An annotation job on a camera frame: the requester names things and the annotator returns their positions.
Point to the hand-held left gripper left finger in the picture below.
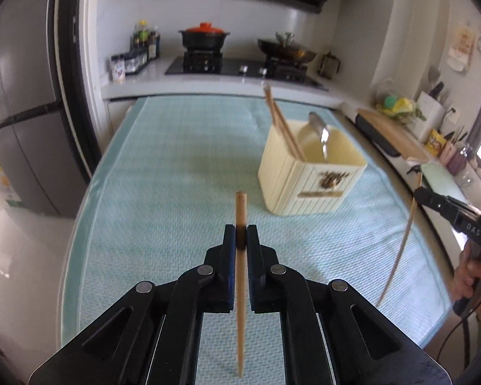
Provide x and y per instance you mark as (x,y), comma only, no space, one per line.
(229,264)

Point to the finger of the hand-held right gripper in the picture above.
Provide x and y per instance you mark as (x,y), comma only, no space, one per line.
(441,204)

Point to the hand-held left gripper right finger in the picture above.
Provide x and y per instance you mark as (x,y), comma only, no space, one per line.
(253,264)

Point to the wooden chopstick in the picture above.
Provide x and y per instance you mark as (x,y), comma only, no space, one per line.
(403,240)
(290,136)
(278,122)
(241,212)

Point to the cream ribbed utensil holder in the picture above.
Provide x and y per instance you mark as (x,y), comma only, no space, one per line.
(304,184)

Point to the metal spoon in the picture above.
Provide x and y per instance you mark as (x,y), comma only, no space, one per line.
(320,126)

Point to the person's right hand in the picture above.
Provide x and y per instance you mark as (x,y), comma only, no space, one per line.
(463,276)

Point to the pale green board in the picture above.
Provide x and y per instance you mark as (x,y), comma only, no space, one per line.
(445,180)

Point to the pink cup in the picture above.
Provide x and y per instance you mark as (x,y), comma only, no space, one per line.
(455,160)

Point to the yellow packet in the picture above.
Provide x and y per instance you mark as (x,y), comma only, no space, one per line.
(436,141)

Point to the wooden cutting board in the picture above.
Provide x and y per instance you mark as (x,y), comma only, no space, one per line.
(397,134)

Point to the white knife block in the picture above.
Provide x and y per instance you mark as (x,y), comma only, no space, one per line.
(429,112)

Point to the black tray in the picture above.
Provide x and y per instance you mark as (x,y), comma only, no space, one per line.
(374,134)

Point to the teal waffle mat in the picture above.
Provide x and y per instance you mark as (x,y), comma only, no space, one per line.
(164,192)

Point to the plastic bag with sponges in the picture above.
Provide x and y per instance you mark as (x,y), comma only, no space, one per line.
(399,102)

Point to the hanging printed bag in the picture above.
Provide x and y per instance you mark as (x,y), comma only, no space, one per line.
(461,48)

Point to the french press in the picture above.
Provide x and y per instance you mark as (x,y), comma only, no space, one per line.
(330,66)

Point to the black gas stove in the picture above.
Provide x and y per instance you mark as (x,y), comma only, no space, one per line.
(232,68)

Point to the white kitchen counter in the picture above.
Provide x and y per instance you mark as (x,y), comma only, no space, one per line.
(144,84)

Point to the dark wok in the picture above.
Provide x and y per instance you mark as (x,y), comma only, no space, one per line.
(286,52)

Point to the row of dark spice jars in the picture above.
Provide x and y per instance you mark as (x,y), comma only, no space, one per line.
(136,62)

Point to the white spice jar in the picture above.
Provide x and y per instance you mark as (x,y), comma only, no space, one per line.
(117,70)

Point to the glass wok lid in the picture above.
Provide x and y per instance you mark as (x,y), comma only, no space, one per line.
(285,38)

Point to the black pot red lid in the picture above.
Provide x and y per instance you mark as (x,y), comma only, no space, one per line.
(203,38)

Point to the dark sauce bottle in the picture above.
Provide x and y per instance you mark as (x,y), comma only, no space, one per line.
(153,46)

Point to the yellow cardboard box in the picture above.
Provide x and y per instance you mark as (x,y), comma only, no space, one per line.
(2,180)

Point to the yellow cap sauce bottle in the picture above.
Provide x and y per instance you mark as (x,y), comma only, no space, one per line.
(143,34)

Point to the grey refrigerator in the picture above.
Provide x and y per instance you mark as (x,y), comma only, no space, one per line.
(24,88)

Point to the wall outlet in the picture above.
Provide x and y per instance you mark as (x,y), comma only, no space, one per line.
(453,114)

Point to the black door frame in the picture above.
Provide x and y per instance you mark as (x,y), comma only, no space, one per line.
(66,68)

